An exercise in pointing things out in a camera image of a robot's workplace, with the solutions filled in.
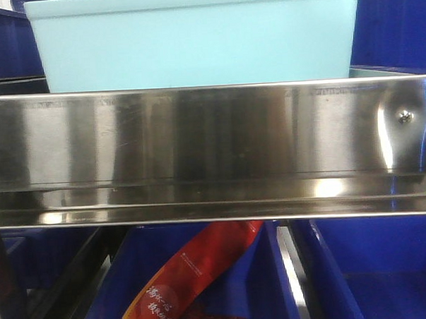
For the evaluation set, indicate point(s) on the light blue plastic bin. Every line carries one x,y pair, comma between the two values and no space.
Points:
100,45

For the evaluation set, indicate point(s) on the dark blue bin with snack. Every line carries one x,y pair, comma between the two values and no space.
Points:
256,287

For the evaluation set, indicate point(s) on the dark blue bin lower right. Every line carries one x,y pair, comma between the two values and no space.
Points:
366,268

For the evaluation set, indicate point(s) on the dark blue bin lower left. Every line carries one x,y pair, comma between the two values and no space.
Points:
40,256

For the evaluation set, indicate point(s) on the dark blue bin upper right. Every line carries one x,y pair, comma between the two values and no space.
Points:
390,33

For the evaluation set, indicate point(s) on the dark blue bin upper left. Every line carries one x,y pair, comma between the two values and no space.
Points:
19,56

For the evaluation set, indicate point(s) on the red snack package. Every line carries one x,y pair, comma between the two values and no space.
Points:
192,269

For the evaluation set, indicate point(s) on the stainless steel shelf rail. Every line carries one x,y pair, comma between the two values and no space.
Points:
325,148

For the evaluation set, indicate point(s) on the small rail screw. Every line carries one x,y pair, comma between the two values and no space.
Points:
405,116

